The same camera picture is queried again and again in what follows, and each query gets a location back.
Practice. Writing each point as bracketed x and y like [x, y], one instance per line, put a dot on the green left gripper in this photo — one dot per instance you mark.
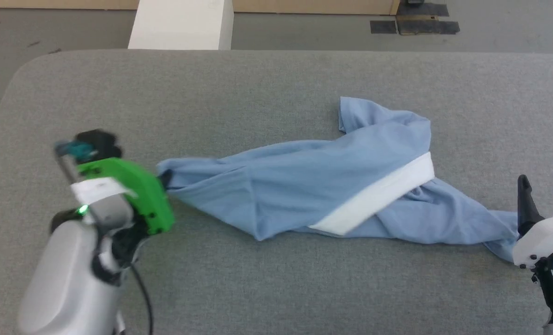
[136, 186]

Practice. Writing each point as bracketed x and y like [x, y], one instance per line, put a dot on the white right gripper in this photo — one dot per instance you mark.
[543, 237]

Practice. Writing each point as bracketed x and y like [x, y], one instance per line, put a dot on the light blue polo shirt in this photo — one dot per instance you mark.
[304, 186]

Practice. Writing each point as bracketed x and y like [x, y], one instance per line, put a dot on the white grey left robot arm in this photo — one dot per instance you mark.
[67, 279]

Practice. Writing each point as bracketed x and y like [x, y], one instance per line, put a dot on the grey fabric sofa seat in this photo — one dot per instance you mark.
[281, 93]

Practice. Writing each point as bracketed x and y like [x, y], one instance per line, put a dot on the lemon print partition screen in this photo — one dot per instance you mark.
[313, 5]

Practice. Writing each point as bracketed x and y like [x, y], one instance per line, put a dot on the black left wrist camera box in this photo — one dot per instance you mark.
[97, 142]

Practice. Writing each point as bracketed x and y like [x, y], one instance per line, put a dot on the white box pedestal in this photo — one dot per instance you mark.
[183, 23]

